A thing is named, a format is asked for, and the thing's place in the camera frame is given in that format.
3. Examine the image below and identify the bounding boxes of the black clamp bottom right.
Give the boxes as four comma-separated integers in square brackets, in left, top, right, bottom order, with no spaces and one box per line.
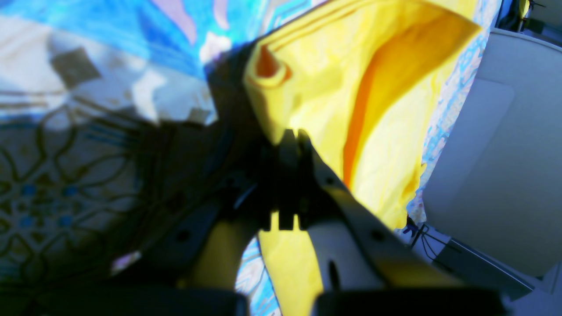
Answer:
[402,215,437,260]

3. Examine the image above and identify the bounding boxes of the orange T-shirt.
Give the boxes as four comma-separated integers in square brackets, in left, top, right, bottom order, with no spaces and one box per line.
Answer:
[242,0,483,316]

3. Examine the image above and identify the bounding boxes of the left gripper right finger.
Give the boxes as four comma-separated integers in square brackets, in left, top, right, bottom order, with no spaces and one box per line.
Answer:
[298,130,462,303]

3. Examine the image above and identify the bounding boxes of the patterned blue tablecloth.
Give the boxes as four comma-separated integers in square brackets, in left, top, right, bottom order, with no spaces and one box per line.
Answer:
[1,0,505,316]

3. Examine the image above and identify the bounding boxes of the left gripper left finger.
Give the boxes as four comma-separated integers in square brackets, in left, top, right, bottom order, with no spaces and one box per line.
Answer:
[110,130,299,303]

